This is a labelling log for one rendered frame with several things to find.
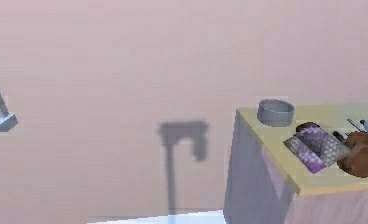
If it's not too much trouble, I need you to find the grey thin utensil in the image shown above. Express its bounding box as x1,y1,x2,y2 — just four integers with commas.
346,118,363,133

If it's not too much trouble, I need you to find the brown wood mug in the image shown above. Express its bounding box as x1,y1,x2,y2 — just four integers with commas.
336,131,368,179

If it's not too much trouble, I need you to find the yellow topped lilac cabinet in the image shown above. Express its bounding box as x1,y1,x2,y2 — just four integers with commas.
222,102,368,224

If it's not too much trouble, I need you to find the grey round bowl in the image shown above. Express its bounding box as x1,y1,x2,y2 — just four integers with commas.
256,98,296,128

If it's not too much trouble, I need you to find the purple grey patterned cloth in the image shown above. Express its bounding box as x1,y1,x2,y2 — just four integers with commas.
283,125,351,175

